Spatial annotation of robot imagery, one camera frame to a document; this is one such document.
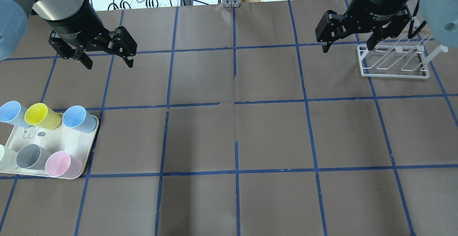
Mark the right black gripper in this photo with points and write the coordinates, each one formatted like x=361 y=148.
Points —
x=380 y=10

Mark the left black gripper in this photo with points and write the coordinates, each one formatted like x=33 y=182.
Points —
x=76 y=23

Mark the light blue cup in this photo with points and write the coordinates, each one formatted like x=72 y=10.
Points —
x=79 y=119

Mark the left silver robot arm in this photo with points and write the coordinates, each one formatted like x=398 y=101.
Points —
x=15 y=15

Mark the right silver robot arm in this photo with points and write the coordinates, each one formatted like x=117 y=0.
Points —
x=439 y=15

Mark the yellow cup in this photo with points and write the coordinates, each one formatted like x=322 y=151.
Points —
x=40 y=115

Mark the blue cup at edge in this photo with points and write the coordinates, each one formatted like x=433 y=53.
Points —
x=14 y=113

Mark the pink cup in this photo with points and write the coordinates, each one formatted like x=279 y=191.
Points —
x=63 y=165

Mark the grey cup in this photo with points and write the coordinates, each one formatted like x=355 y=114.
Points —
x=33 y=157

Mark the pale green cup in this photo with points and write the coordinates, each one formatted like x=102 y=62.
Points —
x=7 y=158

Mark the cream plastic tray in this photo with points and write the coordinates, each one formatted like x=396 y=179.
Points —
x=75 y=143

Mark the brown paper table mat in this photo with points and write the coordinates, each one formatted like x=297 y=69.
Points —
x=234 y=122

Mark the white wire cup rack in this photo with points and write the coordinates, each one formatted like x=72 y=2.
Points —
x=400 y=57

